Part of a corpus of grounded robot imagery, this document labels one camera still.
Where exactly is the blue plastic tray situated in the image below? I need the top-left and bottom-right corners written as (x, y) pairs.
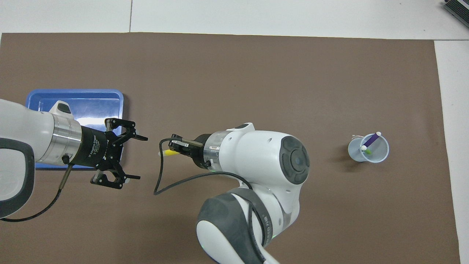
top-left (26, 89), bottom-right (124, 170)

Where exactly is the translucent plastic cup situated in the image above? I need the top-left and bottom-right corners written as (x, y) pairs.
top-left (348, 134), bottom-right (389, 164)

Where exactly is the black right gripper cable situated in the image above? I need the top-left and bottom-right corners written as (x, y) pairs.
top-left (153, 137), bottom-right (266, 257)

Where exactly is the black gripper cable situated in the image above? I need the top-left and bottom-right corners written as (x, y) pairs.
top-left (0, 164), bottom-right (74, 223)
top-left (153, 137), bottom-right (266, 257)

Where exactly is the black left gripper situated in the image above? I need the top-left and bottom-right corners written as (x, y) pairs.
top-left (71, 117), bottom-right (148, 190)

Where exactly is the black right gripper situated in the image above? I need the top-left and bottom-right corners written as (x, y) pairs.
top-left (168, 134), bottom-right (213, 170)

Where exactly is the brown table mat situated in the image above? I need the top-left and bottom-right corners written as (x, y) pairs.
top-left (0, 32), bottom-right (461, 264)

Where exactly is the dark grey ribbed device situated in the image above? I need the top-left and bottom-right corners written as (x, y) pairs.
top-left (442, 0), bottom-right (469, 23)

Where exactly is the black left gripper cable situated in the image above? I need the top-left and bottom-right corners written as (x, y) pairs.
top-left (0, 164), bottom-right (74, 223)

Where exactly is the purple pen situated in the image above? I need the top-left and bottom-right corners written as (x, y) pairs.
top-left (362, 132), bottom-right (382, 149)

